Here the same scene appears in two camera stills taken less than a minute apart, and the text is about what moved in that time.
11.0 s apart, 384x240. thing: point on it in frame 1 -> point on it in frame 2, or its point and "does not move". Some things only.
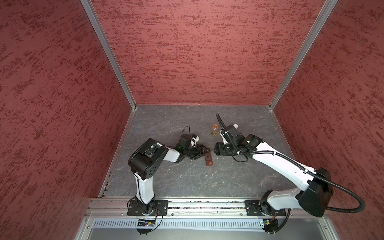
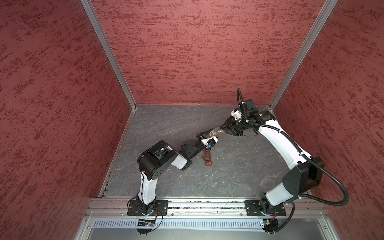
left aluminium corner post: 94,21 does not move
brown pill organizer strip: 209,159 does not move
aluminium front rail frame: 116,210 does not move
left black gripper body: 194,152 -> 200,137
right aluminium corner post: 327,6 does not move
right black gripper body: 227,149 -> 237,126
